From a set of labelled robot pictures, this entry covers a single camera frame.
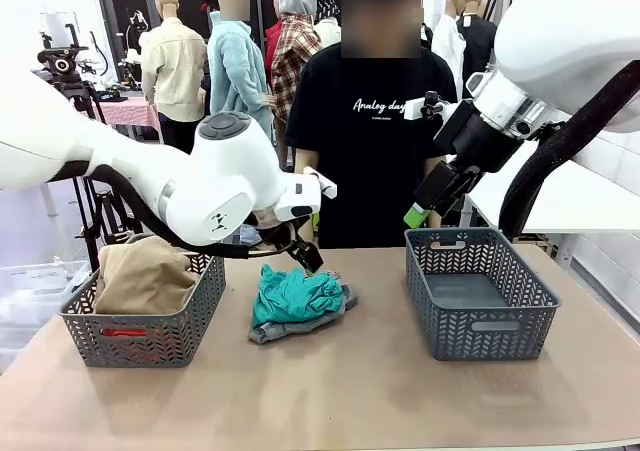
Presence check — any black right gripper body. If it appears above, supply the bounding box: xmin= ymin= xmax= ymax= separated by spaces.
xmin=433 ymin=99 xmax=524 ymax=174

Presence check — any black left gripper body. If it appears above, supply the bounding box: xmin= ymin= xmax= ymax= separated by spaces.
xmin=257 ymin=213 xmax=301 ymax=251

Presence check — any teal garment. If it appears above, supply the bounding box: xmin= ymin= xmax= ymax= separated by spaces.
xmin=251 ymin=263 xmax=346 ymax=328

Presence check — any grey garment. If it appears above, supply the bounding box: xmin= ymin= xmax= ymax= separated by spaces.
xmin=248 ymin=270 xmax=360 ymax=345

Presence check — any beige garment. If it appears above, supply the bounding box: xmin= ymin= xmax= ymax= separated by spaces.
xmin=93 ymin=235 xmax=201 ymax=316

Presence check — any orange garment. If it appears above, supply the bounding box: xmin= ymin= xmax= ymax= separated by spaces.
xmin=102 ymin=326 xmax=151 ymax=363

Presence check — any person in black T-shirt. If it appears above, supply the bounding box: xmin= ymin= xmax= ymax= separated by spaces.
xmin=284 ymin=0 xmax=459 ymax=250

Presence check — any mannequin in white shirt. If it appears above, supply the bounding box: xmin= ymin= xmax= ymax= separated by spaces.
xmin=432 ymin=0 xmax=469 ymax=87

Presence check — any mannequin in black shirt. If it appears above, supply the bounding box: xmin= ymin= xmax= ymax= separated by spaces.
xmin=457 ymin=0 xmax=501 ymax=100

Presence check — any grey plastic woven basket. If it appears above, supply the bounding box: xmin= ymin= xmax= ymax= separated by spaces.
xmin=404 ymin=227 xmax=561 ymax=362
xmin=58 ymin=233 xmax=227 ymax=369

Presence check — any mannequin in light blue fleece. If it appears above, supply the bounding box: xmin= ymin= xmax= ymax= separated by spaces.
xmin=207 ymin=0 xmax=275 ymax=248

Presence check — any mannequin in plaid hooded shirt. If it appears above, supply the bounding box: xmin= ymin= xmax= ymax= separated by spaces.
xmin=269 ymin=0 xmax=324 ymax=172

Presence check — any mannequin with patterned hood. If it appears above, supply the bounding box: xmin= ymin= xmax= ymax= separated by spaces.
xmin=314 ymin=0 xmax=344 ymax=47

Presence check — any mannequin in red top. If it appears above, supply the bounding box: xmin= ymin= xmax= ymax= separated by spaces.
xmin=263 ymin=0 xmax=284 ymax=72

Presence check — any mannequin in cream jacket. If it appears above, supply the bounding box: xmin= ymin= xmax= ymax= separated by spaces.
xmin=138 ymin=0 xmax=209 ymax=155

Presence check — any table with pink cloth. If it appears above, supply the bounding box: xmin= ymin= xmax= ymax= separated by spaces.
xmin=92 ymin=96 xmax=161 ymax=132

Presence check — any clear plastic storage box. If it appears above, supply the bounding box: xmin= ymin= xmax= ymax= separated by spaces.
xmin=0 ymin=259 xmax=94 ymax=372

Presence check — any white board on stand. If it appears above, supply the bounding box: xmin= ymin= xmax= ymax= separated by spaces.
xmin=39 ymin=11 xmax=84 ymax=47

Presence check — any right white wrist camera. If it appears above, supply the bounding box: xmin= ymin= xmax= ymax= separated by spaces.
xmin=403 ymin=90 xmax=451 ymax=122

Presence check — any right arm black cable sleeve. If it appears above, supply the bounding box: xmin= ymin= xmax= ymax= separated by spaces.
xmin=498 ymin=60 xmax=640 ymax=240

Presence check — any arm black cable sleeve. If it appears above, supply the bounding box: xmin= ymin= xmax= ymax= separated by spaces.
xmin=49 ymin=163 xmax=299 ymax=261
xmin=498 ymin=60 xmax=640 ymax=240

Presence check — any left arm black cable sleeve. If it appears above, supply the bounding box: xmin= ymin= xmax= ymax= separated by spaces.
xmin=49 ymin=163 xmax=299 ymax=261

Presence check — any black camera on tripod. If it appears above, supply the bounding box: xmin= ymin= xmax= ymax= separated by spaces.
xmin=37 ymin=23 xmax=131 ymax=272

